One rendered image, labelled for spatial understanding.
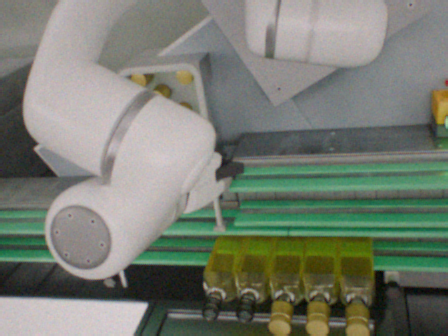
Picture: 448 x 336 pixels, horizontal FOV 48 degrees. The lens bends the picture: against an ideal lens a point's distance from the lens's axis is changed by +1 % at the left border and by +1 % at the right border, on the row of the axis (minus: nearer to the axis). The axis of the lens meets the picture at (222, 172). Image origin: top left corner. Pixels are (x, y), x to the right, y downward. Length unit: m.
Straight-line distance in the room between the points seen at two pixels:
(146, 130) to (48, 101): 0.07
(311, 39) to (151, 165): 0.33
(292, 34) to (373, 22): 0.09
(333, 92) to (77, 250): 0.74
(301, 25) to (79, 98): 0.33
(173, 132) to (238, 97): 0.72
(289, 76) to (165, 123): 0.63
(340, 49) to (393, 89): 0.42
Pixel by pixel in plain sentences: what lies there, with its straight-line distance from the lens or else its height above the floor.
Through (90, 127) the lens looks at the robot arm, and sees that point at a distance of 0.35.
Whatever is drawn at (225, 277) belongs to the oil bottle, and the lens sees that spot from 0.87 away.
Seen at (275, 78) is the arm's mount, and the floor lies 0.81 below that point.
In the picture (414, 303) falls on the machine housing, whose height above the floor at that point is 0.92.
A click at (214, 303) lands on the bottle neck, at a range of 0.84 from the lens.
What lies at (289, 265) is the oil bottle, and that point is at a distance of 0.87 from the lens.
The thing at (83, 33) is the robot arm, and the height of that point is 1.40.
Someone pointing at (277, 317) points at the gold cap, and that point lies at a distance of 0.80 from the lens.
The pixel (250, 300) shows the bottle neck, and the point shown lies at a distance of 0.84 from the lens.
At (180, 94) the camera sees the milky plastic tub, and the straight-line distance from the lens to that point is 1.06.
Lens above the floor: 1.72
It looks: 59 degrees down
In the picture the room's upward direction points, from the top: 155 degrees counter-clockwise
